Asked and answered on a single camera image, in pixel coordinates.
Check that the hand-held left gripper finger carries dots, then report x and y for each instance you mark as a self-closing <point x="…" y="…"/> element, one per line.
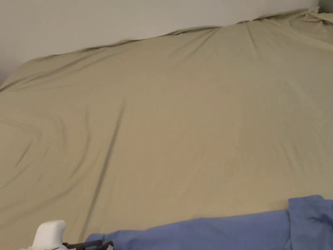
<point x="88" y="244"/>

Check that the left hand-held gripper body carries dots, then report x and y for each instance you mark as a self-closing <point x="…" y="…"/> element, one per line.
<point x="48" y="235"/>

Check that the blue shirt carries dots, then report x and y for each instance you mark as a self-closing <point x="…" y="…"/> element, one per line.
<point x="221" y="231"/>

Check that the bed with beige sheet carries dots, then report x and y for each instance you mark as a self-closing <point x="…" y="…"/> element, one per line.
<point x="166" y="117"/>

